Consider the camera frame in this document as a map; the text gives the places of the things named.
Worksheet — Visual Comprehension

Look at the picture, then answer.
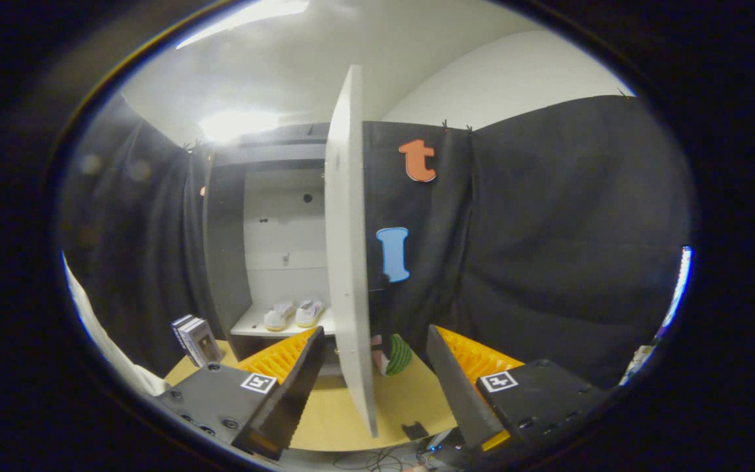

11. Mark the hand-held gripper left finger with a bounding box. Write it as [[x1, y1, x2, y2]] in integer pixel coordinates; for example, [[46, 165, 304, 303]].
[[155, 326, 327, 462]]

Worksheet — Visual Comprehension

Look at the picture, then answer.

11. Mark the white cloth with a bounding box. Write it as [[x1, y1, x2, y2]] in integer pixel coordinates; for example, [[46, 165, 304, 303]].
[[62, 254, 170, 398]]

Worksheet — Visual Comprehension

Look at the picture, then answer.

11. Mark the white shoe cabinet door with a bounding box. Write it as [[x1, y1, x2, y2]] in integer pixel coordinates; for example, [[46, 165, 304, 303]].
[[324, 64, 379, 439]]

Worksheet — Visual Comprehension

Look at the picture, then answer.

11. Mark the white book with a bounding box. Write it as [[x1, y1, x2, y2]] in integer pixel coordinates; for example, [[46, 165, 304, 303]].
[[170, 314, 196, 349], [176, 317, 205, 360], [184, 319, 225, 368]]

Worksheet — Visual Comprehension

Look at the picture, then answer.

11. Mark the grey shoe cabinet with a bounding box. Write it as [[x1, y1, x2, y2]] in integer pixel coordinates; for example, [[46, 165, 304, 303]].
[[202, 121, 339, 378]]

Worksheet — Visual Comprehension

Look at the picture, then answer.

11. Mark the white shoe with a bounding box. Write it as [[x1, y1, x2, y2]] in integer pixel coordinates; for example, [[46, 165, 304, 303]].
[[294, 299, 325, 329], [263, 301, 296, 332]]

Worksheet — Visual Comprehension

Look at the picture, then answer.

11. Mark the black backdrop cloth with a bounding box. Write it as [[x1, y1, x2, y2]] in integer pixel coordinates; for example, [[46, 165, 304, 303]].
[[56, 92, 693, 394]]

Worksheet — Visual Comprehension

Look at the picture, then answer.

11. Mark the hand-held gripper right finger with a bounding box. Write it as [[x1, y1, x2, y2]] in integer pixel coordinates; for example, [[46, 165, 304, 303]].
[[425, 324, 614, 454]]

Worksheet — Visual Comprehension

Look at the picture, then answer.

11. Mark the green striped watermelon toy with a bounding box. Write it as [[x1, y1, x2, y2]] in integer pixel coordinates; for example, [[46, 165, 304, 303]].
[[372, 334, 414, 377]]

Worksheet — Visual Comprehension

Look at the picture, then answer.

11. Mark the ceiling light strip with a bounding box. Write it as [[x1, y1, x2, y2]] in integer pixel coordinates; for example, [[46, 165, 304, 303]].
[[199, 110, 281, 144]]

